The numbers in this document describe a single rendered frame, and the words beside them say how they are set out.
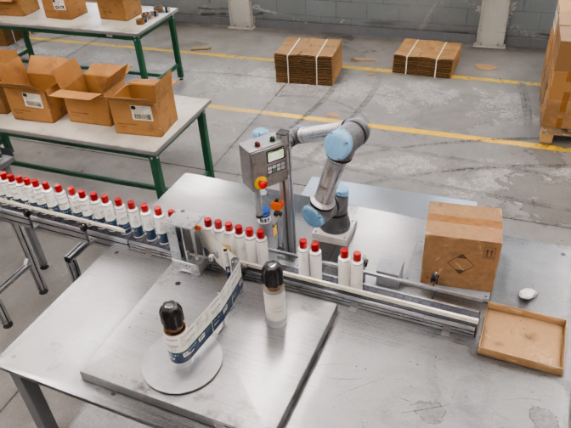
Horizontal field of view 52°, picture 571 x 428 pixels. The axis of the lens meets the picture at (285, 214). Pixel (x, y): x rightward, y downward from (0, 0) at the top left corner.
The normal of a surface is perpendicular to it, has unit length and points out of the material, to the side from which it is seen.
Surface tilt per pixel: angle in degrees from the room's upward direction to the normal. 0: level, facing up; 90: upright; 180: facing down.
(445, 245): 90
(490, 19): 90
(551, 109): 88
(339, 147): 81
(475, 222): 0
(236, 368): 0
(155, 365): 0
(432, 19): 90
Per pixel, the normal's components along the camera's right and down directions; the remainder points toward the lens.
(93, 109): -0.33, 0.57
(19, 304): -0.05, -0.80
